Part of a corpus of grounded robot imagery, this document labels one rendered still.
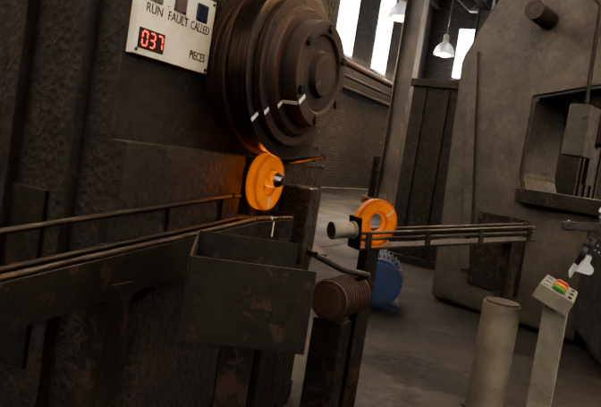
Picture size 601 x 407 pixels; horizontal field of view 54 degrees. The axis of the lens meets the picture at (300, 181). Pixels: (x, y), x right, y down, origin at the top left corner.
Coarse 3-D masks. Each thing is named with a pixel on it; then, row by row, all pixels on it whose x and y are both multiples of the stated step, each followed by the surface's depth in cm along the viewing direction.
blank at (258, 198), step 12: (264, 156) 161; (252, 168) 159; (264, 168) 160; (276, 168) 166; (252, 180) 158; (264, 180) 161; (252, 192) 158; (264, 192) 162; (276, 192) 168; (252, 204) 161; (264, 204) 163
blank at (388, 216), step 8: (368, 200) 201; (376, 200) 200; (384, 200) 201; (360, 208) 199; (368, 208) 199; (376, 208) 200; (384, 208) 201; (392, 208) 203; (360, 216) 198; (368, 216) 199; (384, 216) 203; (392, 216) 203; (368, 224) 199; (384, 224) 203; (392, 224) 204; (384, 240) 203
